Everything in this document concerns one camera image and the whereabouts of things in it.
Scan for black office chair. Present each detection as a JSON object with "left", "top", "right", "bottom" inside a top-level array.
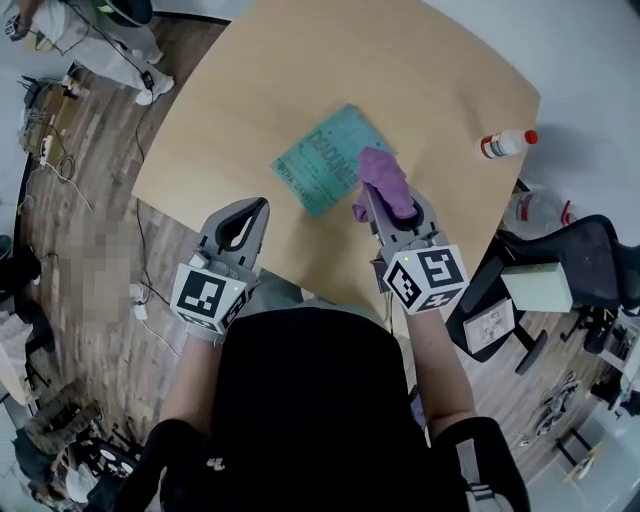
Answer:
[{"left": 445, "top": 213, "right": 637, "bottom": 377}]

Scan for person's black top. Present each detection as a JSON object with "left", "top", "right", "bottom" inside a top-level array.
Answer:
[{"left": 85, "top": 304, "right": 532, "bottom": 512}]

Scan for clear plastic jug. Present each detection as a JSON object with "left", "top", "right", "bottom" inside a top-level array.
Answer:
[{"left": 501, "top": 188, "right": 572, "bottom": 237}]

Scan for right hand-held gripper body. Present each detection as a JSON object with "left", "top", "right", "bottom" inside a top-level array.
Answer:
[{"left": 368, "top": 219, "right": 472, "bottom": 317}]

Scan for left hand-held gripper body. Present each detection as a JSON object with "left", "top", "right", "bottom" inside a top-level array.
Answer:
[{"left": 170, "top": 223, "right": 262, "bottom": 346}]

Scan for person's right forearm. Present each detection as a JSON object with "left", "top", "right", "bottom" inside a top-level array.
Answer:
[{"left": 402, "top": 298, "right": 477, "bottom": 426}]

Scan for white bottle with red cap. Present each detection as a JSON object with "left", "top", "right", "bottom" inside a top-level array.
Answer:
[{"left": 479, "top": 128, "right": 540, "bottom": 161}]

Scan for purple cloth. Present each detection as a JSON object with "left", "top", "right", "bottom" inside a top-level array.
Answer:
[{"left": 351, "top": 146, "right": 417, "bottom": 224}]

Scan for person's left forearm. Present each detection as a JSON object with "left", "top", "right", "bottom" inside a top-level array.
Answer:
[{"left": 158, "top": 319, "right": 236, "bottom": 432}]

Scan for person's grey trousers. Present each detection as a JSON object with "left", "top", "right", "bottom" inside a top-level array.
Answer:
[{"left": 254, "top": 269, "right": 396, "bottom": 335}]

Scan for pale green box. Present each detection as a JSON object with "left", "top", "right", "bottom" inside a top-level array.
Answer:
[{"left": 500, "top": 260, "right": 574, "bottom": 314}]

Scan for camouflage bag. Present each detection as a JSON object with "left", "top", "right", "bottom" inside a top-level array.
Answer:
[{"left": 23, "top": 378, "right": 105, "bottom": 454}]

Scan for long black cable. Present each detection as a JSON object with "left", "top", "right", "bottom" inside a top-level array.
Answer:
[{"left": 97, "top": 29, "right": 174, "bottom": 306}]

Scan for teal book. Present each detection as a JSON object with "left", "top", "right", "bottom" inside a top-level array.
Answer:
[{"left": 270, "top": 103, "right": 399, "bottom": 218}]

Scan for white printed paper sheet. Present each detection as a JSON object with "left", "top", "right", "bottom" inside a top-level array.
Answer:
[{"left": 461, "top": 298, "right": 517, "bottom": 354}]

